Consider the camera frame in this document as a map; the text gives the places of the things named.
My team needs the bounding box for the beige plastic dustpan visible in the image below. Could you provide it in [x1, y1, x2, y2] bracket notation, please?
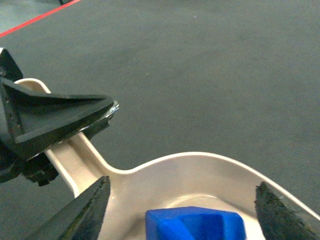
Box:
[14, 78, 320, 240]

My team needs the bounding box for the blue plastic part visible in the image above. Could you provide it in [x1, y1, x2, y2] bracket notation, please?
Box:
[145, 206, 247, 240]

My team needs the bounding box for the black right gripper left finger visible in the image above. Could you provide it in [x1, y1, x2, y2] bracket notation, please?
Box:
[27, 176, 111, 240]

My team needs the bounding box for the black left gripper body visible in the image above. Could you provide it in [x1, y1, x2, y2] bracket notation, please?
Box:
[0, 47, 59, 187]

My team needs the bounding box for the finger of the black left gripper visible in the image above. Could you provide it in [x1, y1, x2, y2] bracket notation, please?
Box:
[12, 83, 117, 158]

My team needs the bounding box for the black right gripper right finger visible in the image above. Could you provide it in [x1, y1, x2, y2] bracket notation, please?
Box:
[254, 181, 318, 240]

